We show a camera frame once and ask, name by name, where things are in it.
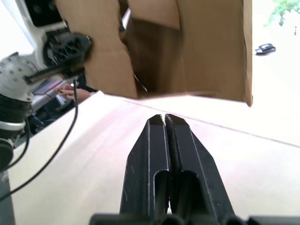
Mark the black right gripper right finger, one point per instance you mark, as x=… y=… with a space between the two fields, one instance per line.
x=197 y=173

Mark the bystander's bare hand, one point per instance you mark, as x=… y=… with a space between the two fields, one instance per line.
x=66 y=92

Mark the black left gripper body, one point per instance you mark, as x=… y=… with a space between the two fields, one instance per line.
x=66 y=50

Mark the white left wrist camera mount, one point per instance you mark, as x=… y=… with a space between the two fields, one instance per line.
x=38 y=30

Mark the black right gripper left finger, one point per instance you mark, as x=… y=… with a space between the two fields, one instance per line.
x=140 y=168

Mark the green leafy plant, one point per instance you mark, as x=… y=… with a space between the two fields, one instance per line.
x=281 y=11

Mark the small brown cardboard box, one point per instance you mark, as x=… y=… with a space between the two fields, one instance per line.
x=187 y=51

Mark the grey laptop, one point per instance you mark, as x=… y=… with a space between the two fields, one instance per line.
x=47 y=87

